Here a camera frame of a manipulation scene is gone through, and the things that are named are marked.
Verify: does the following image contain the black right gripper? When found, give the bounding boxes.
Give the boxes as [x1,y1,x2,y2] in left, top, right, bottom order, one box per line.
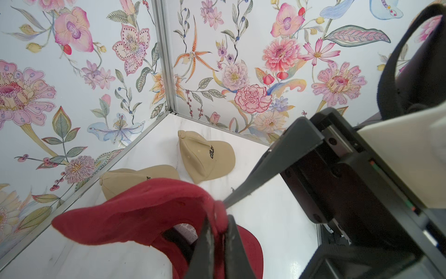
[224,109,446,279]

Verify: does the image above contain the tan cap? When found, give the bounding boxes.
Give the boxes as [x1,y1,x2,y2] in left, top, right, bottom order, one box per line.
[99,165,180,201]
[178,130,236,184]

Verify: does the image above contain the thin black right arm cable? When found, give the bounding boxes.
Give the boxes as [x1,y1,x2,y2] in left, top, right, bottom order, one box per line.
[376,3,446,121]

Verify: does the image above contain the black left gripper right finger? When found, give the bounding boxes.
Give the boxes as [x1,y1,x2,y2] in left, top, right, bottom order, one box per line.
[224,215,257,279]

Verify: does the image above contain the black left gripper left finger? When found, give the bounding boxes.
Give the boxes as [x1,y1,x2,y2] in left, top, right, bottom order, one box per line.
[184,218,215,279]

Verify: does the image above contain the red Colorado cap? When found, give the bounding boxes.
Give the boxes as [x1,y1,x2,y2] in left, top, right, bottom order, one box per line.
[152,224,264,279]

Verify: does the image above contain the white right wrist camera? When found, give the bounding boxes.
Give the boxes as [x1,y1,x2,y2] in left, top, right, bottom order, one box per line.
[359,103,446,209]

